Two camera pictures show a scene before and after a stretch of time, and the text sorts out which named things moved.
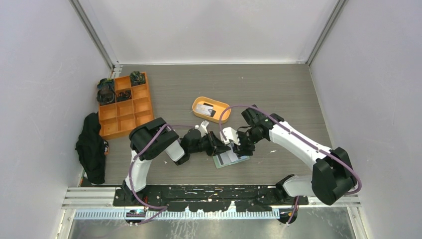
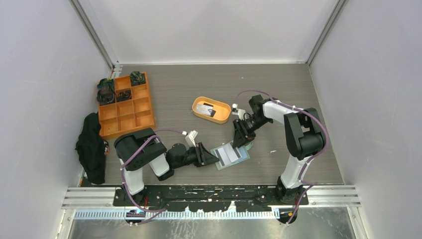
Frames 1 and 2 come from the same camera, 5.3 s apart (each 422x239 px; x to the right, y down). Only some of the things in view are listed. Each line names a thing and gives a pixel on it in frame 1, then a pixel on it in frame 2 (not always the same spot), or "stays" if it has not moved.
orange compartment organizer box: x=117 y=119 stays
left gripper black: x=216 y=146 → x=207 y=158
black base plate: x=193 y=198 stays
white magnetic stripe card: x=226 y=158 stays
